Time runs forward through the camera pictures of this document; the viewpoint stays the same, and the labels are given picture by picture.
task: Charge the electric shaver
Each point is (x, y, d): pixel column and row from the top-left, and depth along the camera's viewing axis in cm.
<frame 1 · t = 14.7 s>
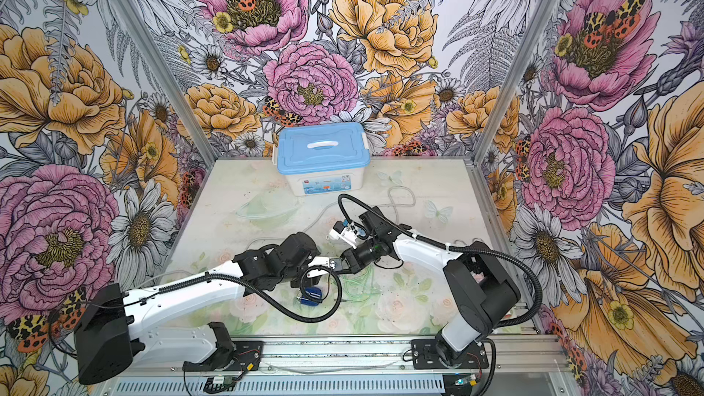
left hand: (311, 264, 81), fingers open
right hand: (335, 277, 78), fingers closed
white blue-lid storage box: (322, 159, 102), point 17 cm above the table

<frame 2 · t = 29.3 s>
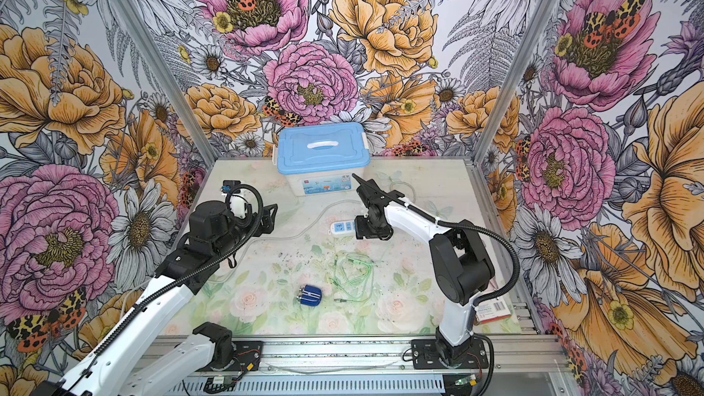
left hand: (260, 214, 77), fingers open
right hand: (364, 240, 90), fingers open
white blue power strip: (343, 227, 99), point 3 cm above the table
blue electric shaver: (310, 296, 83), point 4 cm above the table
red white small packet: (498, 314, 78), point 6 cm above the table
the other named things where they were.

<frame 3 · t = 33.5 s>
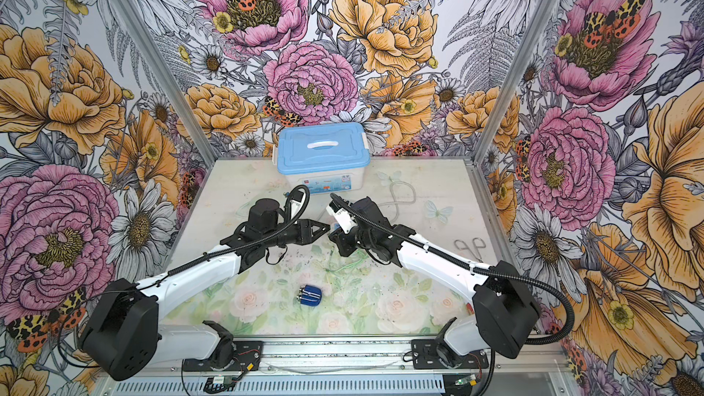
left hand: (325, 234, 81), fingers open
right hand: (332, 242, 80), fingers closed
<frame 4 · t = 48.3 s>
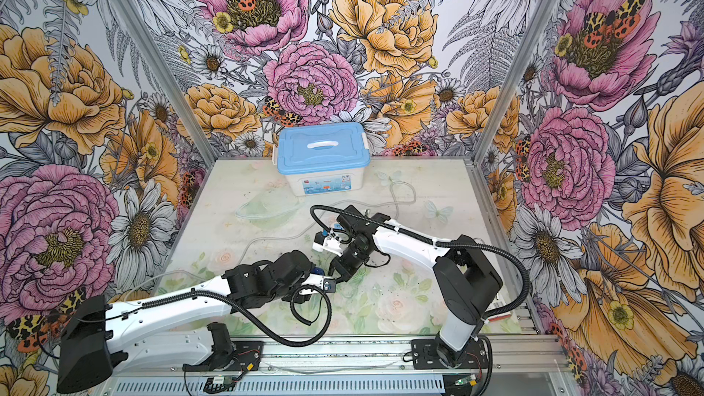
left hand: (305, 275, 80), fingers open
right hand: (332, 287, 76), fingers closed
